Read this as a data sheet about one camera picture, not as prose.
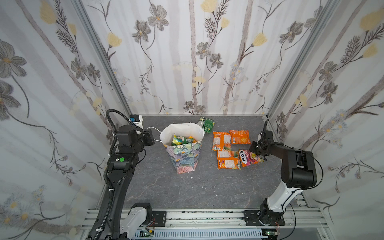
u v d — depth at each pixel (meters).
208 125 1.11
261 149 0.77
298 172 0.50
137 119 0.59
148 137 0.62
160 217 0.74
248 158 0.93
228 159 0.93
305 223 0.74
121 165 0.47
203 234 0.70
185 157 0.80
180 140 0.84
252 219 0.73
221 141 1.02
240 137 1.04
